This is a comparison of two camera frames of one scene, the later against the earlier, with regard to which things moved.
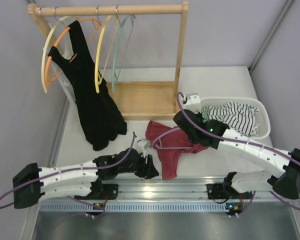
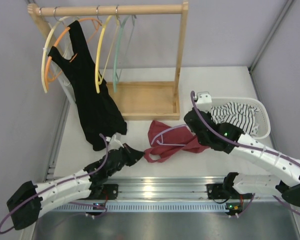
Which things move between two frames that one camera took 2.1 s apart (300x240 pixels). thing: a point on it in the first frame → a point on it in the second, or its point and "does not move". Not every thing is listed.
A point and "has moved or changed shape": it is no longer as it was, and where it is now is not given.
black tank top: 102,117 does not move
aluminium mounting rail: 181,189 does not move
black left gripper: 145,166 → 126,155
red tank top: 168,144 has moved or changed shape
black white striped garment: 238,117 does not move
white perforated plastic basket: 262,118 does not move
